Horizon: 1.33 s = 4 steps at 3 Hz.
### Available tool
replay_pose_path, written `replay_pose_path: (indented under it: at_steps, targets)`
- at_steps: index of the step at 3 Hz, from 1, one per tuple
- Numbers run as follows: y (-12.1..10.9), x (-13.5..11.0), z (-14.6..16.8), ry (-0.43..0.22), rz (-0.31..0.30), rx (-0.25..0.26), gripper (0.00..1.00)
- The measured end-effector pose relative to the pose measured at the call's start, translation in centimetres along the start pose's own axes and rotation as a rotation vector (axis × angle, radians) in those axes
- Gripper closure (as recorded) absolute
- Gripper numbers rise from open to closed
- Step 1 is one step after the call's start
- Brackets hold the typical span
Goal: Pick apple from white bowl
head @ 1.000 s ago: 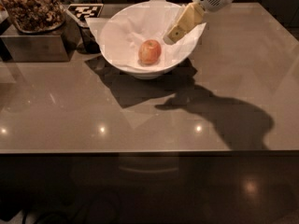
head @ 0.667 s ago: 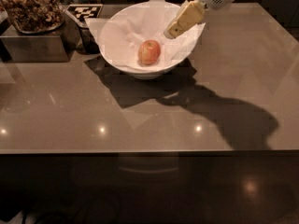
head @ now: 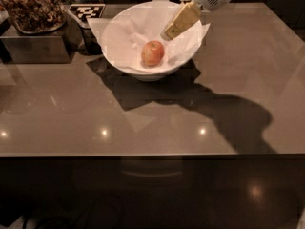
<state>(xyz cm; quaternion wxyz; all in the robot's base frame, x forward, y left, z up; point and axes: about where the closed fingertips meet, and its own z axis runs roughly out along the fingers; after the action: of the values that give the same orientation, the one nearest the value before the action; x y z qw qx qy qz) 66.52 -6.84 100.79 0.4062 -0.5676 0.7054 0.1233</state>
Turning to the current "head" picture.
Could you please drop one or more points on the black white marker tag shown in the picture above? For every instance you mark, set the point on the black white marker tag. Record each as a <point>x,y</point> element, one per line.
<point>81,12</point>

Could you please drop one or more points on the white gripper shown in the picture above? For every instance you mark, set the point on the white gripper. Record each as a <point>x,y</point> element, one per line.
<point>188,14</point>

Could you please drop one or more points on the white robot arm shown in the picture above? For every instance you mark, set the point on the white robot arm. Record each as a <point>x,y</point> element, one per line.
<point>189,13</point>

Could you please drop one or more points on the white paper liner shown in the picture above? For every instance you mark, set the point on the white paper liner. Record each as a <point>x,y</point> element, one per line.
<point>133,29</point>

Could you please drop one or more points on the dark metal box stand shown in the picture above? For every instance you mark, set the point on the dark metal box stand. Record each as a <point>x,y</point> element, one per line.
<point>49,48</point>

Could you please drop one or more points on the red yellow apple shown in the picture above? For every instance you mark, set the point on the red yellow apple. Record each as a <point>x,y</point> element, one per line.
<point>152,53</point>

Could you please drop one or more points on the white bowl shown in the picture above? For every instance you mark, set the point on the white bowl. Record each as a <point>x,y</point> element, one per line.
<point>149,72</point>

